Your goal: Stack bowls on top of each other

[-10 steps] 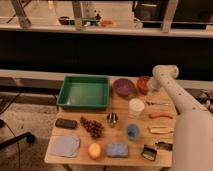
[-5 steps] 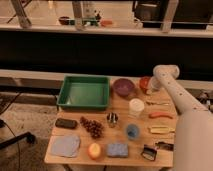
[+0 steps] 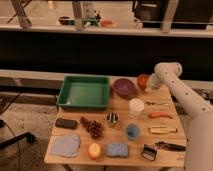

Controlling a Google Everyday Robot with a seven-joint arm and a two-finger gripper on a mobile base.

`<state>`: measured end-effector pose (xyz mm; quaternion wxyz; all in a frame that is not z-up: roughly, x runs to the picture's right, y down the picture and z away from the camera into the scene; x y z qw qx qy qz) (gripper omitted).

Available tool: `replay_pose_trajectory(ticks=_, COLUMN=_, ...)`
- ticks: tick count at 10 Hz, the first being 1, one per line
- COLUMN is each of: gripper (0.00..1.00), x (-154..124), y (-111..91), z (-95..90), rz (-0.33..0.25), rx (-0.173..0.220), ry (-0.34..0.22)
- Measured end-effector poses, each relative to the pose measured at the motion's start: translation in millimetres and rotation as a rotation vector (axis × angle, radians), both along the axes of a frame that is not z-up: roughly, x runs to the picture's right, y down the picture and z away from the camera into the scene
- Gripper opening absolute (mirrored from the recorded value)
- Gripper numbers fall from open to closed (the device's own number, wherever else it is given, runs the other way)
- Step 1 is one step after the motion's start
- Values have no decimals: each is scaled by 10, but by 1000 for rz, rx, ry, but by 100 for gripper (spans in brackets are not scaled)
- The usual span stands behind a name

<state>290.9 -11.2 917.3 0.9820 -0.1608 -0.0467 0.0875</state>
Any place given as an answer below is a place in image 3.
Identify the orange bowl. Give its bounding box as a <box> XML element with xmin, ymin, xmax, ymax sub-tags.
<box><xmin>137</xmin><ymin>74</ymin><xmax>149</xmax><ymax>90</ymax></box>

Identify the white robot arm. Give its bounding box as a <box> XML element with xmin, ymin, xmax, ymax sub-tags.
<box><xmin>146</xmin><ymin>62</ymin><xmax>213</xmax><ymax>171</ymax></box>

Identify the purple bowl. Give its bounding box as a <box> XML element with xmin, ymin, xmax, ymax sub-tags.
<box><xmin>113</xmin><ymin>78</ymin><xmax>136</xmax><ymax>98</ymax></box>

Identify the green plastic tray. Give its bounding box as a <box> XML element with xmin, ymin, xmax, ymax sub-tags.
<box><xmin>57</xmin><ymin>76</ymin><xmax>110</xmax><ymax>110</ymax></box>

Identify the small metal cup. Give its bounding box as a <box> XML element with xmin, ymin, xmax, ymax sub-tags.
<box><xmin>107</xmin><ymin>112</ymin><xmax>118</xmax><ymax>127</ymax></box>

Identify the white plastic cup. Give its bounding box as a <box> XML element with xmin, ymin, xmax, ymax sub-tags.
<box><xmin>129</xmin><ymin>98</ymin><xmax>145</xmax><ymax>117</ymax></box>

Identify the bunch of red grapes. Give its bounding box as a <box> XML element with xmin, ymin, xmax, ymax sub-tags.
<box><xmin>80</xmin><ymin>117</ymin><xmax>104</xmax><ymax>139</ymax></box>

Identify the small metal fork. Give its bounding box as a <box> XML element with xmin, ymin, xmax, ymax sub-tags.
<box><xmin>145</xmin><ymin>101</ymin><xmax>169</xmax><ymax>106</ymax></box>

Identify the blue plastic cup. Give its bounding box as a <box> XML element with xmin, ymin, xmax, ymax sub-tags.
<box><xmin>125</xmin><ymin>124</ymin><xmax>140</xmax><ymax>140</ymax></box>

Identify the orange carrot toy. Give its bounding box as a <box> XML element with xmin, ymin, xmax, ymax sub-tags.
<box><xmin>148</xmin><ymin>112</ymin><xmax>173</xmax><ymax>119</ymax></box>

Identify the wooden table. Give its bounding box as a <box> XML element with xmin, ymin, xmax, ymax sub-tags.
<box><xmin>44</xmin><ymin>86</ymin><xmax>187</xmax><ymax>167</ymax></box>

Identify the yellow banana toy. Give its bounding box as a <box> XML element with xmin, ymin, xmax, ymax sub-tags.
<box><xmin>148</xmin><ymin>126</ymin><xmax>177</xmax><ymax>134</ymax></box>

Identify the yellow red apple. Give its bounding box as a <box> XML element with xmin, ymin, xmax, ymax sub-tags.
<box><xmin>88</xmin><ymin>143</ymin><xmax>101</xmax><ymax>159</ymax></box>

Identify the blue sponge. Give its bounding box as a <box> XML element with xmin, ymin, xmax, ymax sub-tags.
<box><xmin>106</xmin><ymin>143</ymin><xmax>129</xmax><ymax>158</ymax></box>

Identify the grey blue cloth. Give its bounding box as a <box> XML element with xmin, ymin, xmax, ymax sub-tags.
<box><xmin>50</xmin><ymin>135</ymin><xmax>81</xmax><ymax>158</ymax></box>

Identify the black chair base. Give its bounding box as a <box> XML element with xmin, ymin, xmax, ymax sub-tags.
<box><xmin>0</xmin><ymin>119</ymin><xmax>36</xmax><ymax>151</ymax></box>

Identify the black handled peeler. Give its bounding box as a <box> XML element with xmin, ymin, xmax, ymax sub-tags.
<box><xmin>155</xmin><ymin>141</ymin><xmax>186</xmax><ymax>152</ymax></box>

